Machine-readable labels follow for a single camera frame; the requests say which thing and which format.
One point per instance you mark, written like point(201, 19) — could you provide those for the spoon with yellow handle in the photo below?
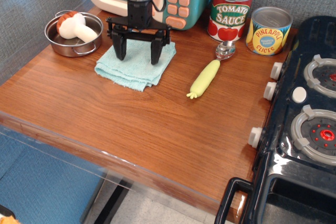
point(224, 51)

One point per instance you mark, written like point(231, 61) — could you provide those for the small metal pot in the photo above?
point(74, 47)

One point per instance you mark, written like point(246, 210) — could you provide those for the black toy stove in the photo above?
point(294, 168)

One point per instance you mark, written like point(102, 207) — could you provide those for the orange object at corner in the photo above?
point(7, 216)

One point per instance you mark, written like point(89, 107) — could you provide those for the plush white mushroom toy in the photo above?
point(73, 24)

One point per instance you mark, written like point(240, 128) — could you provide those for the pineapple slices can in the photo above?
point(268, 30)

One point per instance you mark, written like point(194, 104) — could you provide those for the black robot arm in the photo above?
point(139, 24)

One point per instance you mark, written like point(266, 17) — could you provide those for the light blue cloth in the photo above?
point(135, 71)

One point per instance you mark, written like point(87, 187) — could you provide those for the tomato sauce can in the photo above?
point(228, 19)

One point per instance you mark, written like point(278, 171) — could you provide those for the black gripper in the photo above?
point(139, 25)

